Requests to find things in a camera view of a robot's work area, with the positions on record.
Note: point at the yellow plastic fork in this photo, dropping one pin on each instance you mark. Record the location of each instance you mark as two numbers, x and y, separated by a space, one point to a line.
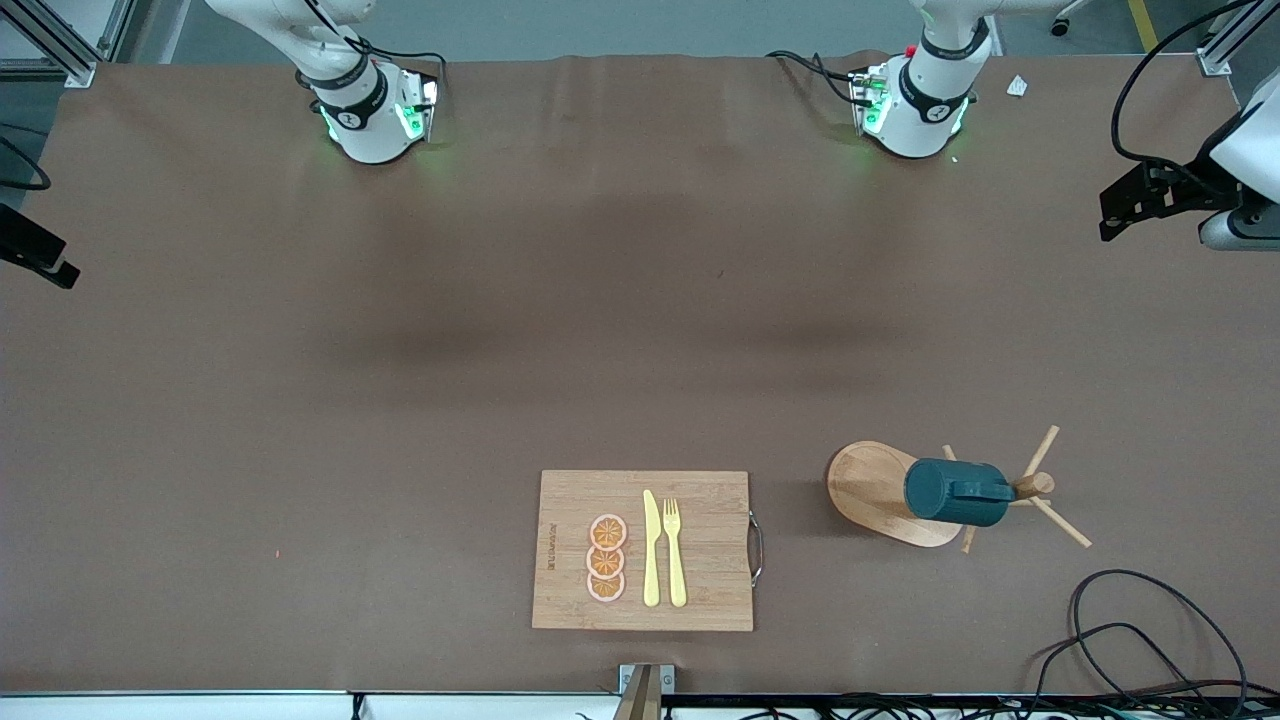
676 560

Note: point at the dark teal cup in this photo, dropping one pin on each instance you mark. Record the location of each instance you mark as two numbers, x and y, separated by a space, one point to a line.
950 495

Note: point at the black chair castor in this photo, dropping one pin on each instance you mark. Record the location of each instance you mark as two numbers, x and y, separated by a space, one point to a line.
1062 22

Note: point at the yellow plastic knife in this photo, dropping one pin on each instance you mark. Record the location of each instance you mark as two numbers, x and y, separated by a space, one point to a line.
651 550

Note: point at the bamboo cutting board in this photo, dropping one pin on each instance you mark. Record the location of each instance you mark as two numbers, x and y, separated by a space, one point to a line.
710 540

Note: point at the wooden cup rack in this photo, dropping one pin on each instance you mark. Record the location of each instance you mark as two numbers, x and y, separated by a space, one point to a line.
860 485

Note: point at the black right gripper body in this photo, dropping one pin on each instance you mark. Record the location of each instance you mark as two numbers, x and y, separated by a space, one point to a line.
28 246

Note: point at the orange slice toy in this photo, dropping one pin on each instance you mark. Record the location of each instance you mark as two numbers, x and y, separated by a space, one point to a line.
608 532

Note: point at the metal mount bracket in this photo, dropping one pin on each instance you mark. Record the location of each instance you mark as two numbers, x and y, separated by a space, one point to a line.
646 685

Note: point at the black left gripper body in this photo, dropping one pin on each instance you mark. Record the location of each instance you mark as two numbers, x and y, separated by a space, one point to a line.
1186 192

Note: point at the aluminium frame profile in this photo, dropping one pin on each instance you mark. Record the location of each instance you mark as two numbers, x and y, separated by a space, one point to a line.
1225 45
50 50

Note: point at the white paper scrap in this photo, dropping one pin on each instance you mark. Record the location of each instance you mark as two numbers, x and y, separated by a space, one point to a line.
1018 86

